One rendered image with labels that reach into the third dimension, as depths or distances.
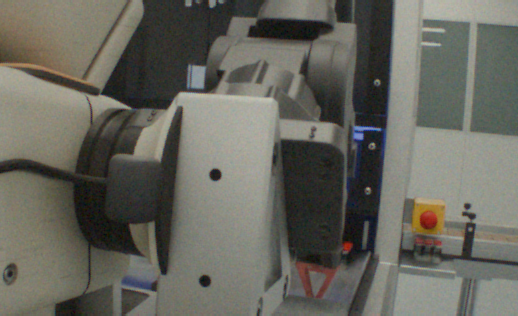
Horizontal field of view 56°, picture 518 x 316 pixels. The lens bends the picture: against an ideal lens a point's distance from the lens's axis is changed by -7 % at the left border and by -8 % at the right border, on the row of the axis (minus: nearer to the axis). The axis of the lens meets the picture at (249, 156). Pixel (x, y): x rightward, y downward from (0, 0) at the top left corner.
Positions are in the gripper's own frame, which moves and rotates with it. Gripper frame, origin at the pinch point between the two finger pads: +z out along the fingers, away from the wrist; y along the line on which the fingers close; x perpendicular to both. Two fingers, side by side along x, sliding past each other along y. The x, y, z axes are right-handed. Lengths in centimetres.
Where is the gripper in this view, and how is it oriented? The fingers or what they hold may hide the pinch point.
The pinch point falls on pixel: (313, 300)
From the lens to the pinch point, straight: 88.4
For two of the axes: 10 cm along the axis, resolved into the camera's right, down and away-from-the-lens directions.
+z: -1.1, 9.9, -0.1
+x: -9.5, -1.0, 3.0
